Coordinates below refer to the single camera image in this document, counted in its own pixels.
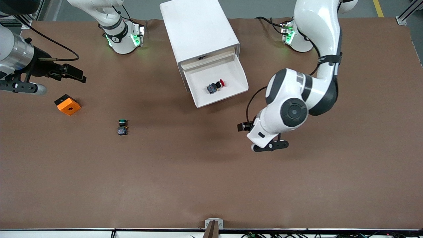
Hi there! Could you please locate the red emergency stop button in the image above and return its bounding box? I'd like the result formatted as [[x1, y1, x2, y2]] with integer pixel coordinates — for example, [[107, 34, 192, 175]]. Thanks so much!
[[206, 79, 226, 95]]

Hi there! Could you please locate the white plastic drawer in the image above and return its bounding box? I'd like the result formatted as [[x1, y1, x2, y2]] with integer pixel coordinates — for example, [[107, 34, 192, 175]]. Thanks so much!
[[183, 53, 249, 108]]

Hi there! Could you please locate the green push button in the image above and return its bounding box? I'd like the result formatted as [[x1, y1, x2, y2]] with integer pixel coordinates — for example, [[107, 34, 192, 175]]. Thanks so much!
[[117, 119, 129, 136]]

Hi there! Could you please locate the white drawer with black mark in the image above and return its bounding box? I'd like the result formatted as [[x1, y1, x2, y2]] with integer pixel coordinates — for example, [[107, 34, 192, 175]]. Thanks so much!
[[181, 48, 237, 70]]

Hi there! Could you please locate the white drawer cabinet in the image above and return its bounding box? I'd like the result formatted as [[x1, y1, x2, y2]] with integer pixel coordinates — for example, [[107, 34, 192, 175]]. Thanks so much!
[[160, 0, 241, 94]]

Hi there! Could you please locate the orange and black box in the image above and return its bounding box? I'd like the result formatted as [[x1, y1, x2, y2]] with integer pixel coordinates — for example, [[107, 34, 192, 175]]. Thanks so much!
[[54, 94, 81, 116]]

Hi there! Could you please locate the brown table cover sheet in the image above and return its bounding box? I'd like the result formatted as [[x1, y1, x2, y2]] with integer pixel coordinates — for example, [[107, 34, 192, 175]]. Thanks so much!
[[0, 17, 423, 230]]

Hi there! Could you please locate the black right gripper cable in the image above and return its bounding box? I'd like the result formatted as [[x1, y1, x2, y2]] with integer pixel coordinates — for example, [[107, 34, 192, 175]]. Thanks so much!
[[20, 26, 80, 62]]

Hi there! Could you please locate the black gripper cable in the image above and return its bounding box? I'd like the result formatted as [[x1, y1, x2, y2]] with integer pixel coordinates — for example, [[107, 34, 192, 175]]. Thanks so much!
[[246, 31, 323, 124], [20, 26, 80, 62]]

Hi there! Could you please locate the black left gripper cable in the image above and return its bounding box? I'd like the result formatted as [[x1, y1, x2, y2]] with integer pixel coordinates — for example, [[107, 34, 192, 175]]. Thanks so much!
[[246, 31, 323, 124]]

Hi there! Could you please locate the black right base cable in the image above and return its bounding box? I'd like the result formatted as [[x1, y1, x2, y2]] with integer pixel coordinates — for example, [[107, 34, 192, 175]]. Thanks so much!
[[97, 5, 133, 37]]

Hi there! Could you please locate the black base cable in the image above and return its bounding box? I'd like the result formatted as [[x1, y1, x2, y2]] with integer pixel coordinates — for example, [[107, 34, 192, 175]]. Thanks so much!
[[97, 5, 133, 37], [255, 16, 285, 35]]

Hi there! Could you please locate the gray metal bracket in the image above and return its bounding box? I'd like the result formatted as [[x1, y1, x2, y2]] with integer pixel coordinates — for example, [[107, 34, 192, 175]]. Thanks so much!
[[205, 218, 224, 229]]

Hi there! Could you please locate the black left base cable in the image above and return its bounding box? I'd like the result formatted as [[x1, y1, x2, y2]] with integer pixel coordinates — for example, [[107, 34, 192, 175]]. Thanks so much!
[[255, 16, 285, 35]]

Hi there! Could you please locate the black cable strap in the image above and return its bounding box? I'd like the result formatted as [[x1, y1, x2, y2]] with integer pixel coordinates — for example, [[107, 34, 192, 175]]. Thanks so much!
[[317, 55, 343, 65]]

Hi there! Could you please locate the tangled cable bundle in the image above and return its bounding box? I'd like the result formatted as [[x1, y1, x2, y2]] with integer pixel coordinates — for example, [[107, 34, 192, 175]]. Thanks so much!
[[241, 231, 423, 238]]

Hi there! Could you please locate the black table edge rail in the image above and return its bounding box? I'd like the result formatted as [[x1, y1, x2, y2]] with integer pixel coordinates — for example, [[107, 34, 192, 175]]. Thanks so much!
[[0, 227, 423, 232]]

